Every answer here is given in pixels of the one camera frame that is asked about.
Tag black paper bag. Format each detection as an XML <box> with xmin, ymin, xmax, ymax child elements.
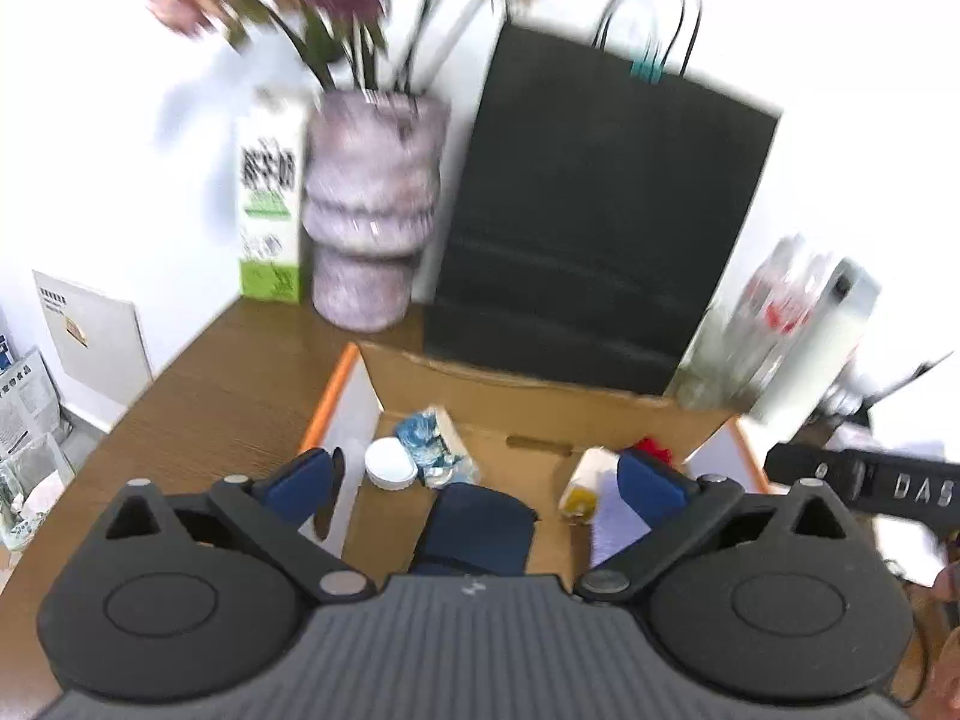
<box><xmin>424</xmin><ymin>0</ymin><xmax>785</xmax><ymax>400</ymax></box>

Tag white round lid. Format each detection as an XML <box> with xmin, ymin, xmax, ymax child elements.
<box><xmin>364</xmin><ymin>436</ymin><xmax>419</xmax><ymax>493</ymax></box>

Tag clear red label water bottle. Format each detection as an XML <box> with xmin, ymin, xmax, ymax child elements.
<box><xmin>675</xmin><ymin>236</ymin><xmax>826</xmax><ymax>410</ymax></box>

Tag green white milk carton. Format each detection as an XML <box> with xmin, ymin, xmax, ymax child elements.
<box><xmin>234</xmin><ymin>86</ymin><xmax>312</xmax><ymax>306</ymax></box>

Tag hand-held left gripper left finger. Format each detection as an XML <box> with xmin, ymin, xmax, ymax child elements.
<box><xmin>105</xmin><ymin>448</ymin><xmax>376</xmax><ymax>605</ymax></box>

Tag white thermos bottle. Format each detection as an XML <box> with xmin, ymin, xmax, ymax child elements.
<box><xmin>748</xmin><ymin>259</ymin><xmax>880</xmax><ymax>425</ymax></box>

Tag yellow white packet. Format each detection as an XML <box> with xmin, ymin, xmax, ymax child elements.
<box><xmin>559</xmin><ymin>446</ymin><xmax>610</xmax><ymax>526</ymax></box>

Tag blue white crumpled packet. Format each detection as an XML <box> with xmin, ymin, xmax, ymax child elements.
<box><xmin>394</xmin><ymin>406</ymin><xmax>481</xmax><ymax>488</ymax></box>

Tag wooden desktop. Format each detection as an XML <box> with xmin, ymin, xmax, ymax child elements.
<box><xmin>0</xmin><ymin>294</ymin><xmax>960</xmax><ymax>720</ymax></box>

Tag orange cardboard box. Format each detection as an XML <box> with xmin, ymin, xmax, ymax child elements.
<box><xmin>296</xmin><ymin>341</ymin><xmax>773</xmax><ymax>578</ymax></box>

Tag pale purple cloth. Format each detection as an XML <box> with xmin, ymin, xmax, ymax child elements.
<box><xmin>591</xmin><ymin>493</ymin><xmax>640</xmax><ymax>571</ymax></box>

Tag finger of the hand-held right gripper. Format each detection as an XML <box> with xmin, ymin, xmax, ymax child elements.
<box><xmin>763</xmin><ymin>441</ymin><xmax>871</xmax><ymax>502</ymax></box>

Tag wire rack with supplies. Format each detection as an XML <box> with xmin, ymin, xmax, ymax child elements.
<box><xmin>0</xmin><ymin>307</ymin><xmax>76</xmax><ymax>552</ymax></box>

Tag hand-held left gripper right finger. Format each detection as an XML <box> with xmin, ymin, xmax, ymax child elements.
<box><xmin>576</xmin><ymin>448</ymin><xmax>856</xmax><ymax>602</ymax></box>

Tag mottled purple vase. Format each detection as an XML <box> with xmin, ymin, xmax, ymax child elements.
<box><xmin>301</xmin><ymin>88</ymin><xmax>451</xmax><ymax>332</ymax></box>

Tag person's right hand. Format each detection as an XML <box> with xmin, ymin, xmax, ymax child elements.
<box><xmin>919</xmin><ymin>562</ymin><xmax>960</xmax><ymax>720</ymax></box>

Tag dark blue pouch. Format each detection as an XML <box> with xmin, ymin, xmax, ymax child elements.
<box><xmin>411</xmin><ymin>483</ymin><xmax>538</xmax><ymax>578</ymax></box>

